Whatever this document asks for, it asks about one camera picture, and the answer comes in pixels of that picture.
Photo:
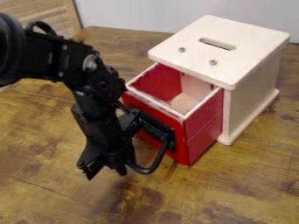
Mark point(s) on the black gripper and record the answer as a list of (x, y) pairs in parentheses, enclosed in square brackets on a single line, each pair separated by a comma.
[(109, 135)]

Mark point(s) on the red drawer front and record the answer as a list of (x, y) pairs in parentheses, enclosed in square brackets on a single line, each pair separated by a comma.
[(183, 103)]

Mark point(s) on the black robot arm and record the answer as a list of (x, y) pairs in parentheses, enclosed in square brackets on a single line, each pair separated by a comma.
[(34, 53)]

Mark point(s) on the white wooden drawer box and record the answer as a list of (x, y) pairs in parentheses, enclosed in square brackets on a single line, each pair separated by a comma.
[(234, 56)]

